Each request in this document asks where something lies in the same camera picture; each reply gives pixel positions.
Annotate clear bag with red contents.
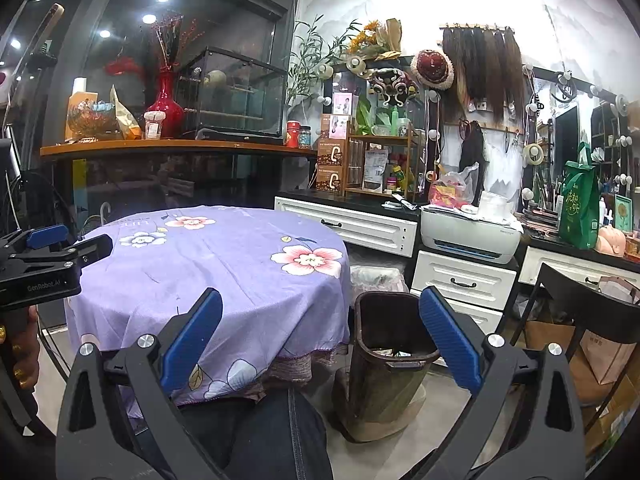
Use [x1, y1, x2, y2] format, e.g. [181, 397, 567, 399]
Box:
[427, 162, 481, 211]

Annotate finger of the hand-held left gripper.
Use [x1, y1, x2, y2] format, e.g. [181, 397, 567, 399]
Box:
[10, 234, 114, 273]
[0, 224, 70, 261]

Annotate orange wooden counter shelf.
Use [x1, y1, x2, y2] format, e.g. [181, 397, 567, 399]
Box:
[40, 140, 318, 161]

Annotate cardboard box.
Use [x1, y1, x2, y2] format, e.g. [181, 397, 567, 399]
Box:
[522, 320, 578, 361]

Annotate sunflower bouquet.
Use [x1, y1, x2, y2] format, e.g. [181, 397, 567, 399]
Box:
[347, 18, 403, 61]

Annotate white printer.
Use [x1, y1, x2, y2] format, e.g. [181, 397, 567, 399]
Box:
[420, 207, 523, 266]

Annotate red hat with white fur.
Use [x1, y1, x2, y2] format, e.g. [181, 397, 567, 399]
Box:
[410, 49, 455, 90]

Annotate wooden shelf rack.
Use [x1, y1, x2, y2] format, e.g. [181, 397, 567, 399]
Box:
[345, 127, 421, 202]

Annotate black chair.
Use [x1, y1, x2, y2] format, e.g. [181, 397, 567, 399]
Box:
[515, 262, 640, 406]

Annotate pink mannequin head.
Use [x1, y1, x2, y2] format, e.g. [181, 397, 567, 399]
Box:
[594, 223, 627, 258]

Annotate patterned glass bowl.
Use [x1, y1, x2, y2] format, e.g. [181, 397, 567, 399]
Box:
[66, 102, 120, 140]

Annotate bin with clear liner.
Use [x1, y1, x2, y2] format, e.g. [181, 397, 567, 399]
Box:
[350, 265, 405, 306]

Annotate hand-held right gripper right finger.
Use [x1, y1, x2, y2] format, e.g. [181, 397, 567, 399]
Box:
[419, 286, 588, 480]

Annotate white drawer unit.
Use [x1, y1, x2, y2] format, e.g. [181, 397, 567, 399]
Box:
[409, 250, 518, 336]

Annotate decorative opera headdress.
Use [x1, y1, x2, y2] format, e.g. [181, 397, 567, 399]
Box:
[369, 67, 420, 106]

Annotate long white drawer cabinet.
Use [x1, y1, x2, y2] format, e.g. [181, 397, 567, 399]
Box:
[274, 196, 420, 258]

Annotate brown paper bag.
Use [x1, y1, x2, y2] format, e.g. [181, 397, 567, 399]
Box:
[580, 327, 640, 403]

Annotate orange printed box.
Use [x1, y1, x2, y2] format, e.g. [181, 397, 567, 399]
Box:
[65, 91, 98, 141]

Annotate brown coffee box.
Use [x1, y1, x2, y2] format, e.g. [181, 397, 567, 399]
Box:
[316, 138, 348, 167]
[316, 165, 347, 196]

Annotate purple floral tablecloth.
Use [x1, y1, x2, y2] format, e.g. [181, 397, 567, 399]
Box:
[65, 205, 351, 421]

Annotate person's leg in dark jeans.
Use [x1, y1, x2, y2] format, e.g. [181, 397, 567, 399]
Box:
[180, 385, 336, 480]

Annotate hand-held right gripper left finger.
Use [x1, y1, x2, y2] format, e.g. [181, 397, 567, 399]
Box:
[55, 287, 223, 480]

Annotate red hanging ornament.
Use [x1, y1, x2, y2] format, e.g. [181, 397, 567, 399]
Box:
[107, 57, 141, 78]

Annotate plastic drink cup with lid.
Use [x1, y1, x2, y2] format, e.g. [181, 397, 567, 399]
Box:
[143, 111, 166, 140]

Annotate white printed pouch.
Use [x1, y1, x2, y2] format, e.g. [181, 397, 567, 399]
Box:
[362, 149, 388, 193]

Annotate pink and white box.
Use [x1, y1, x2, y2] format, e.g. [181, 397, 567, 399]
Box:
[331, 91, 358, 117]

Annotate green tote bag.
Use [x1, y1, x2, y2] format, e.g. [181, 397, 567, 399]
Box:
[557, 142, 601, 250]

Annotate dark hanging wig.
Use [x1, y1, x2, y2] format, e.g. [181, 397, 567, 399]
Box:
[459, 122, 486, 181]

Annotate pile of makeup brushes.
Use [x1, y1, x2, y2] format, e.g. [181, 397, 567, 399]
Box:
[520, 180, 561, 233]

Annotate brown plastic trash bin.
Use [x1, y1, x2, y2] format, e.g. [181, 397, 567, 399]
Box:
[345, 290, 441, 443]

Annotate person's left hand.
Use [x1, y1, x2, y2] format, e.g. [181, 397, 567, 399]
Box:
[4, 306, 41, 392]

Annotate pink fringed table cover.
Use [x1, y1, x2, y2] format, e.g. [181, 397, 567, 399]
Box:
[240, 345, 351, 401]

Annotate vanity mirror with bulbs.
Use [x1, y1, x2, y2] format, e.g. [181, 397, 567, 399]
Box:
[325, 57, 441, 196]
[524, 65, 640, 201]

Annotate rack of hair extensions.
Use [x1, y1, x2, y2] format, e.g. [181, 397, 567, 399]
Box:
[440, 22, 528, 133]

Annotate red vase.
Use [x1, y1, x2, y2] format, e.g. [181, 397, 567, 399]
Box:
[145, 71, 185, 140]

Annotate glass terrarium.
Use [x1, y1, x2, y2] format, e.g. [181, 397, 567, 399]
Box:
[175, 46, 290, 140]

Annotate dried red branches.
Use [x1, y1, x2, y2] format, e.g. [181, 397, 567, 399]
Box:
[150, 15, 198, 76]

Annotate green picture frame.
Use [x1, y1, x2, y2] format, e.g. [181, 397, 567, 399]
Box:
[614, 194, 633, 233]

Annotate smartphone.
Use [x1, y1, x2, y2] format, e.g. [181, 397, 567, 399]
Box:
[30, 2, 66, 48]

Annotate white desk drawer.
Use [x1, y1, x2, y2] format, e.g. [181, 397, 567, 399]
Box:
[517, 246, 640, 291]

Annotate green bamboo plant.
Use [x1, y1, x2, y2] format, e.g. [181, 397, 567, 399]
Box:
[287, 15, 361, 111]

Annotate gold paper bag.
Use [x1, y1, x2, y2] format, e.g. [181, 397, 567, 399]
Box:
[109, 85, 143, 141]

